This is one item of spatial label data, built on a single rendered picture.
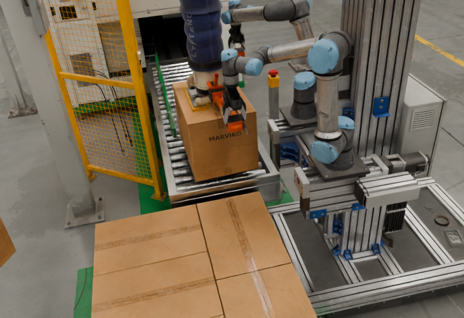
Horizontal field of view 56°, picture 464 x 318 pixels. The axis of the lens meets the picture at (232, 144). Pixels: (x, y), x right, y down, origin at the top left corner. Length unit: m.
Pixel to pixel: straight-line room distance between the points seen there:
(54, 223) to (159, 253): 1.46
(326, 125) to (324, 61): 0.29
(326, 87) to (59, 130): 2.03
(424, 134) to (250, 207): 1.03
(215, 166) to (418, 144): 1.12
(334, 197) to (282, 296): 0.53
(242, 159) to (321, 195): 0.67
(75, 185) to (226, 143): 1.38
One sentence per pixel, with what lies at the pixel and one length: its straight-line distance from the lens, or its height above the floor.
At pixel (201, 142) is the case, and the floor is 0.93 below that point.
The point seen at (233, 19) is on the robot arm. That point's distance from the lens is 2.64.
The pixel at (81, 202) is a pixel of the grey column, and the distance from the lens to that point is 3.57.
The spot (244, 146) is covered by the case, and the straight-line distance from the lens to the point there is 2.58.
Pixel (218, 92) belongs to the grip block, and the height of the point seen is 1.22.
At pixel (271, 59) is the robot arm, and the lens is 2.00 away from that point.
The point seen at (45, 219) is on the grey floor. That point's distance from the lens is 3.79.
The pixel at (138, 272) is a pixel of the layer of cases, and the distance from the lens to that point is 2.36.
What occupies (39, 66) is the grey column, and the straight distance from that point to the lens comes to 3.04.
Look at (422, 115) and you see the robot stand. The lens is 2.32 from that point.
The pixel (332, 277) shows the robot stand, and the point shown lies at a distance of 2.70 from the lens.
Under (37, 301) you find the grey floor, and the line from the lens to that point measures 3.20.
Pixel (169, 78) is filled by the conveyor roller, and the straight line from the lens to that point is 4.37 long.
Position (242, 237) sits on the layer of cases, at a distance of 2.43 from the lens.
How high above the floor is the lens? 2.26
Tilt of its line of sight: 33 degrees down
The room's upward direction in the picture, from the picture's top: 4 degrees counter-clockwise
